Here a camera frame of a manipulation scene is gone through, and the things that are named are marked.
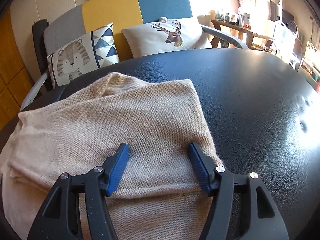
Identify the white low shelf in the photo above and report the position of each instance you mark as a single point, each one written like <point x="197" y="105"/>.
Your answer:
<point x="310" y="70"/>

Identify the black monitor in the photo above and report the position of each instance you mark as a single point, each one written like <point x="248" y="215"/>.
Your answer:
<point x="275" y="10"/>

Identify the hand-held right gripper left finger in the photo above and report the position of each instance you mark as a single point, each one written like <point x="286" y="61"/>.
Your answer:
<point x="118" y="167"/>

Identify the wooden wardrobe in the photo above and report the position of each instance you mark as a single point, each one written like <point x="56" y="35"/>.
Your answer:
<point x="12" y="80"/>

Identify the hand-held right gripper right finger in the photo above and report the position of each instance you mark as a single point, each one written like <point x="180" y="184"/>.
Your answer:
<point x="198" y="167"/>

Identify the wooden side table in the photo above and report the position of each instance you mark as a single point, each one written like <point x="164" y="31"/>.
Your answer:
<point x="240" y="28"/>

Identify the deer print cushion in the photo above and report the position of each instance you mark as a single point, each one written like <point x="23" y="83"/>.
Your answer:
<point x="150" y="40"/>

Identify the white patterned box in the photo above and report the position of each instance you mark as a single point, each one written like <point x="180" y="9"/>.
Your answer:
<point x="311" y="52"/>

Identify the grey yellow blue sofa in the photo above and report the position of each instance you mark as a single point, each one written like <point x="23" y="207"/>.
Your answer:
<point x="110" y="12"/>

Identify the white plastic appliance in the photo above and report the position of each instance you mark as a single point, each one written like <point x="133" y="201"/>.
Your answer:
<point x="281" y="37"/>

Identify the beige knit sweater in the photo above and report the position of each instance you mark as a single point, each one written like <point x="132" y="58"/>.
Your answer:
<point x="125" y="110"/>

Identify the row of glass jars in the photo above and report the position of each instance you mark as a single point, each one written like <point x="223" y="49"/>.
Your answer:
<point x="227" y="17"/>

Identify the tiger print cushion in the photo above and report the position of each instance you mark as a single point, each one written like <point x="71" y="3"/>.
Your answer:
<point x="75" y="60"/>

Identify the small black fan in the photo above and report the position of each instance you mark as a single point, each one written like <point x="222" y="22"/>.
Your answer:
<point x="292" y="27"/>

